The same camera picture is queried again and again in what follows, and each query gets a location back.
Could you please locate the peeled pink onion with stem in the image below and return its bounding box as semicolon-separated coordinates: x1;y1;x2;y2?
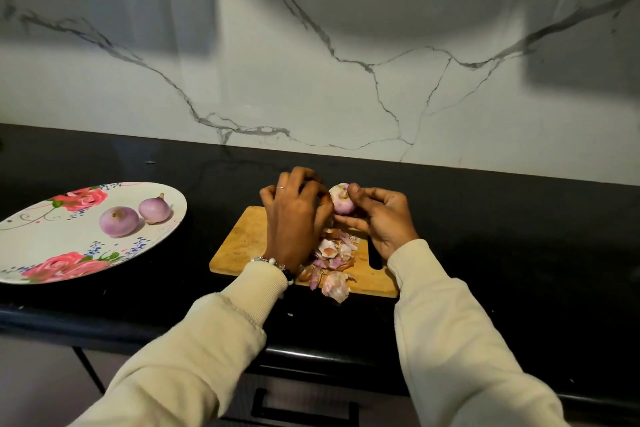
138;193;173;225

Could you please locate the person's right forearm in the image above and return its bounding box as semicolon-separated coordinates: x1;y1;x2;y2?
387;239;572;427

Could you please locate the black drawer handle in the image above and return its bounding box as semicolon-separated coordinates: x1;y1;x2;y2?
250;388;360;427

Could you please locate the wooden cutting board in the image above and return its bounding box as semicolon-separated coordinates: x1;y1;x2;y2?
209;206;400;299

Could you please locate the person's right hand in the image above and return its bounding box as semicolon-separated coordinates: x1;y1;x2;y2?
333;183;420;263

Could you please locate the beaded wrist bracelet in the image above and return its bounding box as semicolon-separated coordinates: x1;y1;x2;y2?
251;256;296;287

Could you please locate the person's left forearm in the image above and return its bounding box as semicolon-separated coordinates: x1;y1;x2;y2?
69;261;290;427

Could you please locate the partly peeled pink onion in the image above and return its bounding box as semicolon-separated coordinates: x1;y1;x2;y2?
328;183;357;216

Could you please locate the person's left hand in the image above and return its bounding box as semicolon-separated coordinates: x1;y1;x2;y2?
259;166;335;272

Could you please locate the white floral oval plate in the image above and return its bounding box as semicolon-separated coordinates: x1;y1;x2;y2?
0;182;188;286

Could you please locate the pile of onion peels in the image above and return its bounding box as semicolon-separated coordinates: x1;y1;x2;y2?
298;229;359;304

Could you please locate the round peeled pink onion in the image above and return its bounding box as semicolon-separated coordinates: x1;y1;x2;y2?
99;206;140;238

